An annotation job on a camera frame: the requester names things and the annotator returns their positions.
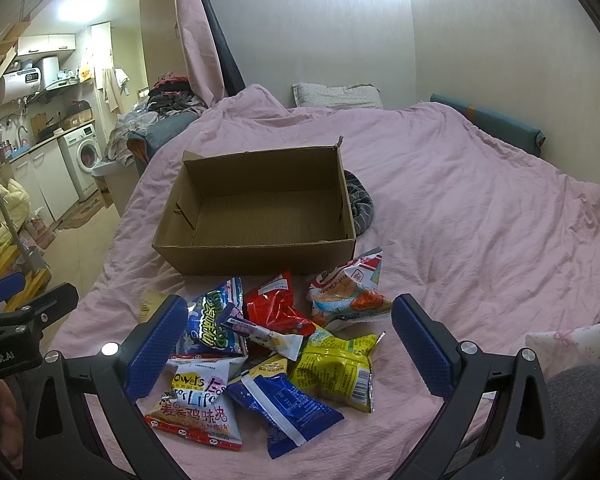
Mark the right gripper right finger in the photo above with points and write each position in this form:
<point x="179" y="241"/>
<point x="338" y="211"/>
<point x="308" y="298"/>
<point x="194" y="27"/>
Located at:
<point x="517" y="440"/>

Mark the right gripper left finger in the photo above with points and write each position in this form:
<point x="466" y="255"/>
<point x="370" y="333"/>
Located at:
<point x="61" y="440"/>

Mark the white red chicken snack bag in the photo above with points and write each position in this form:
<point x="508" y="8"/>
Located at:
<point x="197" y="408"/>

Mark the blue Lonely God snack bag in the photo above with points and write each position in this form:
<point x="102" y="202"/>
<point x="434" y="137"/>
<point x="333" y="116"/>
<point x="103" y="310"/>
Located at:
<point x="203" y="332"/>

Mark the yellow snack bag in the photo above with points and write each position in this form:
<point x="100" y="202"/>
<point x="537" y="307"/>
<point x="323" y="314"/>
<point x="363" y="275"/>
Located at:
<point x="337" y="369"/>

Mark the dark blue snack bag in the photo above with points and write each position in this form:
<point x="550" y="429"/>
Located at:
<point x="293" y="416"/>

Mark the white red noodle snack bag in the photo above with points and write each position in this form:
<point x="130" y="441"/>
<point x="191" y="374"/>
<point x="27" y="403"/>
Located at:
<point x="349" y="293"/>

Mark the small chocolate bar wrapper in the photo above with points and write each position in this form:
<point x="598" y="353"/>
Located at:
<point x="286" y="345"/>

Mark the left hand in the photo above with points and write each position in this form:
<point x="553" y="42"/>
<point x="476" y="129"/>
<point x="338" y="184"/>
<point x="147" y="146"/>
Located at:
<point x="11" y="435"/>

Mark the yellow wooden rack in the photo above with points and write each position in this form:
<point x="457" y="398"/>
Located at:
<point x="10" y="269"/>

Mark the brown floor mat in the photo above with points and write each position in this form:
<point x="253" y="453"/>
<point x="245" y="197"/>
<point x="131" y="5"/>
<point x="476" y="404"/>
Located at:
<point x="82" y="213"/>

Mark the white kitchen cabinet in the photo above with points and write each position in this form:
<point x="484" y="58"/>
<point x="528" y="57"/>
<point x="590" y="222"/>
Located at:
<point x="43" y="173"/>

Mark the pink bed duvet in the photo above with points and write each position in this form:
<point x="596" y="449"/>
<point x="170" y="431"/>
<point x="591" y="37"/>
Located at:
<point x="491" y="241"/>

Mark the white washing machine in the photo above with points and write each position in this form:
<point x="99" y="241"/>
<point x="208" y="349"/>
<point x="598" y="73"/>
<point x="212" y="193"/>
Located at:
<point x="80" y="150"/>

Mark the white water heater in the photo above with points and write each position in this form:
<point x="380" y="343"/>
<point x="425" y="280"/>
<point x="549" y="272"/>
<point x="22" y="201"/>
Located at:
<point x="20" y="84"/>

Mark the grey striped cloth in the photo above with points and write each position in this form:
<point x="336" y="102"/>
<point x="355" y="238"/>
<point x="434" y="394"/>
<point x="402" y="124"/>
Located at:
<point x="361" y="203"/>

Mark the brown cardboard box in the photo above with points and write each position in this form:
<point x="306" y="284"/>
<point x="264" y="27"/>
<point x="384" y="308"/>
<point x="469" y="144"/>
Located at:
<point x="258" y="213"/>

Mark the pile of clothes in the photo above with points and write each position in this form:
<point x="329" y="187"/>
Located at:
<point x="170" y="95"/>

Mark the teal bolster cushion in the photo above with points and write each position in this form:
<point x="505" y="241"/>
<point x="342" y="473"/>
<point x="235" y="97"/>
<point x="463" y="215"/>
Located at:
<point x="509" y="130"/>

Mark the pink hanging curtain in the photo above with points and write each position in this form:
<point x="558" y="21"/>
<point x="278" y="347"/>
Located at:
<point x="201" y="58"/>

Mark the grey pillow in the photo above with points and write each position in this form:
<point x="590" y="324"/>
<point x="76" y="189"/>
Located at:
<point x="337" y="98"/>

